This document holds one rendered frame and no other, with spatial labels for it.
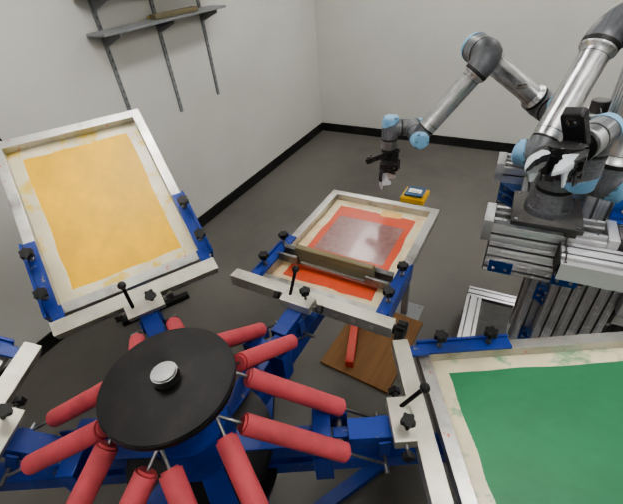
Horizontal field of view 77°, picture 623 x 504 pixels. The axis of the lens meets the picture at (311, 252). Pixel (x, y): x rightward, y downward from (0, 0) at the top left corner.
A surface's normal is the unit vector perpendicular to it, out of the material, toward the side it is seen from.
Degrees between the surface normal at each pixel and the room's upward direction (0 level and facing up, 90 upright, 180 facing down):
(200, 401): 0
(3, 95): 90
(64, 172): 32
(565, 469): 0
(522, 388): 0
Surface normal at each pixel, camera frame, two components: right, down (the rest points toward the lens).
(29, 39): 0.88, 0.24
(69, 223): 0.21, -0.40
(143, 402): -0.08, -0.79
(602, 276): -0.43, 0.59
